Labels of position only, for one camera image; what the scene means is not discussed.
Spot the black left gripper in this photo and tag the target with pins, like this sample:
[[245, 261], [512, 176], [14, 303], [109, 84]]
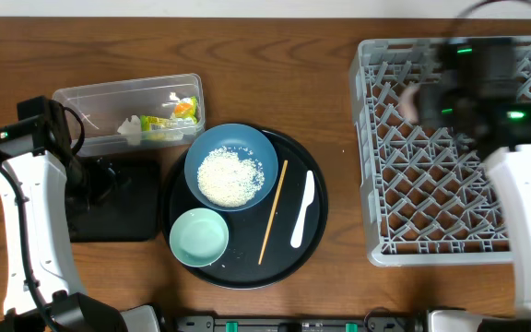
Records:
[[98, 180]]

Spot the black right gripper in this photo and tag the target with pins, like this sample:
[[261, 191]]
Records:
[[430, 97]]

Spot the pink white cup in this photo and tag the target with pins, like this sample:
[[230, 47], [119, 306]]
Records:
[[407, 107]]

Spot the white paper napkin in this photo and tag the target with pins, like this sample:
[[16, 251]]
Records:
[[130, 126]]

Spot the green yellow snack wrapper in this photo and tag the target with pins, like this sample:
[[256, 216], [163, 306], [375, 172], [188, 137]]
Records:
[[181, 122]]

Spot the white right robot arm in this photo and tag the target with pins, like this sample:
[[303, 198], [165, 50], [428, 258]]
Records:
[[507, 160]]

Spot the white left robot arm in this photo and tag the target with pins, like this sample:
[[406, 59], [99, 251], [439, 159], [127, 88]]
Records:
[[44, 290]]

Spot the grey dishwasher rack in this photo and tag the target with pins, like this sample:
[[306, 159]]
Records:
[[425, 195]]

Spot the black rectangular tray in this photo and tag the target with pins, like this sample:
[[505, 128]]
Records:
[[132, 216]]

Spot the clear plastic bin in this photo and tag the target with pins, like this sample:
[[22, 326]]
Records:
[[102, 108]]

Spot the mint green bowl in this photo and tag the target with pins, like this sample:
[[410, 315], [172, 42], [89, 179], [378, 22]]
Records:
[[199, 237]]

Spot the pile of white rice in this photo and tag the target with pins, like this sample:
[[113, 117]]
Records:
[[228, 181]]

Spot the blue plate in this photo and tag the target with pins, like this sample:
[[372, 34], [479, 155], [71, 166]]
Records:
[[248, 142]]

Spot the round black tray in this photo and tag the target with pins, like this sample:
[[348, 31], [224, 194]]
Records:
[[238, 267]]

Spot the wooden chopstick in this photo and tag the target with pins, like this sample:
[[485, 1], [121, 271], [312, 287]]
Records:
[[273, 211]]

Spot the white plastic knife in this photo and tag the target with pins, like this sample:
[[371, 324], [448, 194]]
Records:
[[307, 199]]

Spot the black rail with green clips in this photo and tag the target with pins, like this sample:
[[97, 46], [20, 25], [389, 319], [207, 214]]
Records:
[[375, 322]]

